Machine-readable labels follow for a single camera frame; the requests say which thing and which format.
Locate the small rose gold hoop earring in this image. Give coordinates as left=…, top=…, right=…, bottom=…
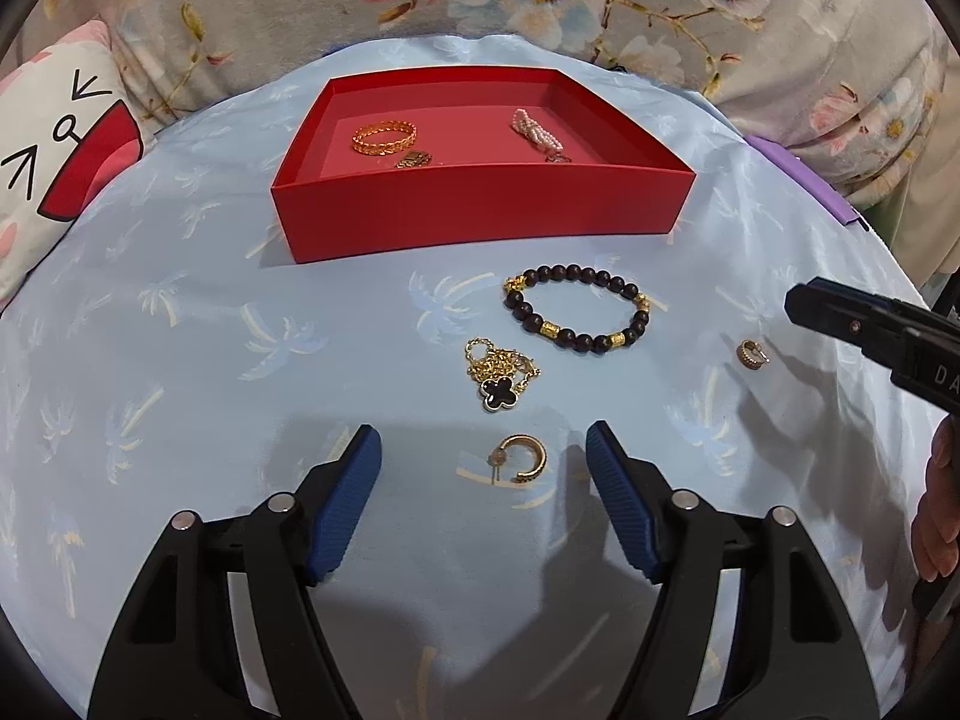
left=736, top=338, right=770, bottom=371

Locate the black bead gold bracelet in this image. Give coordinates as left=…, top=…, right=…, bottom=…
left=502, top=260, right=653, bottom=356

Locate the gold chain black clover necklace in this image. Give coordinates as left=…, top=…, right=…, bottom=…
left=462, top=336, right=544, bottom=415

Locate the gold link wristwatch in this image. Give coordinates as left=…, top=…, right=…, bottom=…
left=395, top=149, right=433, bottom=169

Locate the red shallow jewelry tray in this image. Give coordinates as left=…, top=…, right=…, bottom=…
left=272, top=65, right=695, bottom=263

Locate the person's right hand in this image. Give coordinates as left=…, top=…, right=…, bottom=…
left=911, top=418, right=960, bottom=582

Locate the purple flat object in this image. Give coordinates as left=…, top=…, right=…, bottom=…
left=745, top=135, right=867, bottom=227

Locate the grey floral fleece blanket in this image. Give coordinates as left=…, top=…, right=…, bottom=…
left=2, top=0, right=958, bottom=284

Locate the light blue satin cloth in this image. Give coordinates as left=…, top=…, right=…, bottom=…
left=2, top=37, right=939, bottom=718

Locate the gold twisted bangle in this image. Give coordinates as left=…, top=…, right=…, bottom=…
left=350, top=121, right=418, bottom=158

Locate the white pink cat face pillow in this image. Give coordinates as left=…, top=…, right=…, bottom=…
left=2, top=20, right=153, bottom=304

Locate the pink white beaded bracelet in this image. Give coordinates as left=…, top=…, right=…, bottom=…
left=509, top=107, right=565, bottom=158

